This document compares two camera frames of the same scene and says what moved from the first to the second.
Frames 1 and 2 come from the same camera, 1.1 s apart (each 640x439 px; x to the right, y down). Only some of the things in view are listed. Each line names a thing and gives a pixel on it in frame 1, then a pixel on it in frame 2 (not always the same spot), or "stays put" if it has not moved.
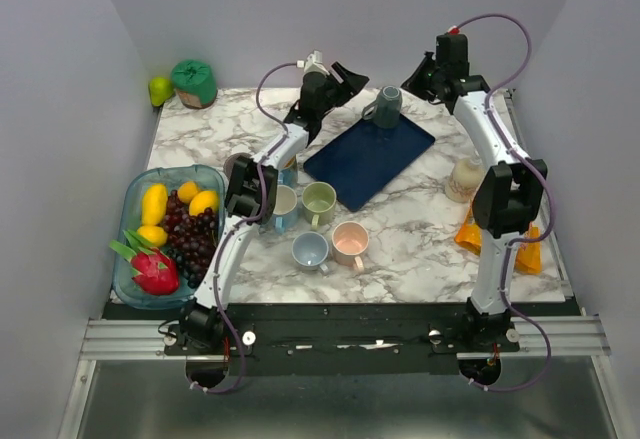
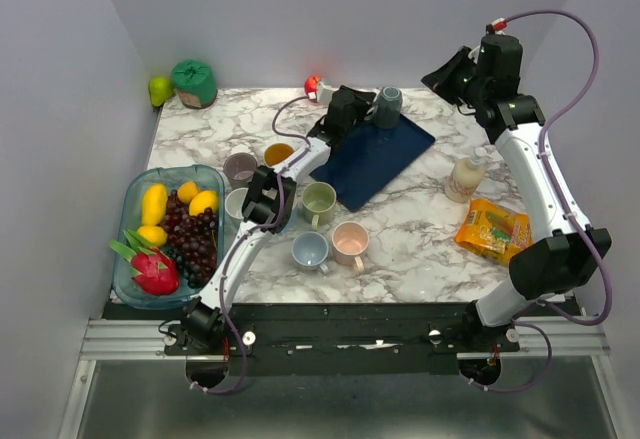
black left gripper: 349,83 to 360,101
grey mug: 310,250 stays put
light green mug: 317,200 stays put
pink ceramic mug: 350,241 stays put
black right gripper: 413,82 to 439,80
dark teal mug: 385,111 stays put
